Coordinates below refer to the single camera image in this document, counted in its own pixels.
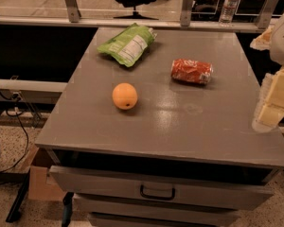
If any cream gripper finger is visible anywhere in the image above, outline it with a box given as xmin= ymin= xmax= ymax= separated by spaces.
xmin=250 ymin=27 xmax=272 ymax=51
xmin=252 ymin=66 xmax=284 ymax=132

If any red coke can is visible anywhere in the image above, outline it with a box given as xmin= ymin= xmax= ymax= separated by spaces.
xmin=171 ymin=59 xmax=213 ymax=85

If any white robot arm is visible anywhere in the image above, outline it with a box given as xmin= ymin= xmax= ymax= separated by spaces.
xmin=250 ymin=13 xmax=284 ymax=132

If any clear plastic water bottle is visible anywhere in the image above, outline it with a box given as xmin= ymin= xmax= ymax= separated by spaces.
xmin=219 ymin=0 xmax=239 ymax=26

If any grey drawer cabinet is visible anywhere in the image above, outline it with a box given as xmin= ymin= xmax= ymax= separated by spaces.
xmin=37 ymin=28 xmax=284 ymax=227

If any green chip bag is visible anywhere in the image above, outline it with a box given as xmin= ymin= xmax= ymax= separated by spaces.
xmin=98 ymin=24 xmax=157 ymax=67

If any orange fruit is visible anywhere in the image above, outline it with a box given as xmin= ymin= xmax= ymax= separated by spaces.
xmin=112 ymin=83 xmax=138 ymax=110

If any cardboard box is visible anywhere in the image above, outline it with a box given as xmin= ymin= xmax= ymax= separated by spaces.
xmin=22 ymin=147 xmax=65 ymax=201

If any metal railing frame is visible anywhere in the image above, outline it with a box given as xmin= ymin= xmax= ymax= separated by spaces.
xmin=0 ymin=0 xmax=279 ymax=32

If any black drawer handle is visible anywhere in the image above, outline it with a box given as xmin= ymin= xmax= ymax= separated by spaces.
xmin=139 ymin=184 xmax=176 ymax=201

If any black power cable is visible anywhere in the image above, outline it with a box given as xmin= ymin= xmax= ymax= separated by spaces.
xmin=0 ymin=12 xmax=30 ymax=175

